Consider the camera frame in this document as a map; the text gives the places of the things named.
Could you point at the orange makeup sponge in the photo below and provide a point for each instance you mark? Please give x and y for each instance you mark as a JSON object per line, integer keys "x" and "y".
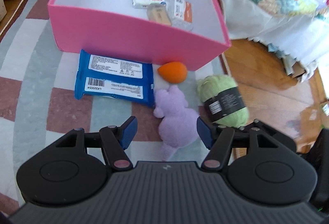
{"x": 174, "y": 72}

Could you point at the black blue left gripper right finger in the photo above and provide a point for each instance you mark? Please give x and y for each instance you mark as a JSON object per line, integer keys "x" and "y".
{"x": 258, "y": 162}

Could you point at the purple plush toy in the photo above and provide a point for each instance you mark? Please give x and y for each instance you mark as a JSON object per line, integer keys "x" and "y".
{"x": 177, "y": 128}

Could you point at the pink cardboard box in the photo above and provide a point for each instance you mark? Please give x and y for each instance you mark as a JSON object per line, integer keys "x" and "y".
{"x": 116, "y": 29}

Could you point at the orange white small box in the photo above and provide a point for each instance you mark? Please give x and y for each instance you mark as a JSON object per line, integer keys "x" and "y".
{"x": 181, "y": 14}

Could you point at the blue wet wipes pack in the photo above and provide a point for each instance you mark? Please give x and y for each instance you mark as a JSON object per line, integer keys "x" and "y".
{"x": 115, "y": 78}

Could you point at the gold beige cosmetic tube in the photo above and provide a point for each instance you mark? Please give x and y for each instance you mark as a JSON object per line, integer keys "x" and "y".
{"x": 157, "y": 13}

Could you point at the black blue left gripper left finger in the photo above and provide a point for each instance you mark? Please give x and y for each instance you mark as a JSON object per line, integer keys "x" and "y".
{"x": 76, "y": 166}

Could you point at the green yarn ball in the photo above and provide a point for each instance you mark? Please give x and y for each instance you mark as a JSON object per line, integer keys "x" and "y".
{"x": 223, "y": 101}

